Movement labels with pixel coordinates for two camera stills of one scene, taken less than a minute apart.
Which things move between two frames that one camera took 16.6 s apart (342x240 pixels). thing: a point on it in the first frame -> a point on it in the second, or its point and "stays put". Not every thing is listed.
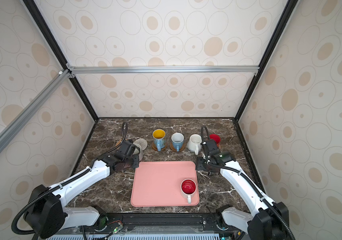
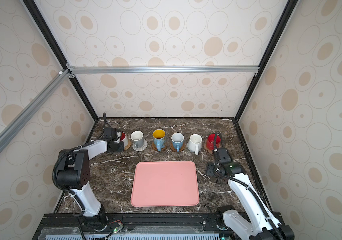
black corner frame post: x=45 y=29 stays put
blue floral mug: x=177 y=139 stays put
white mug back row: x=195 y=143 stays put
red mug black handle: x=216 y=138 stays put
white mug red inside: x=188 y=189 -> x=123 y=137
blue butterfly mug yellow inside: x=159 y=136 stays put
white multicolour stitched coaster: x=142 y=143 stays put
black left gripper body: x=131 y=162 -> x=117 y=147
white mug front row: x=136 y=151 -> x=137 y=138
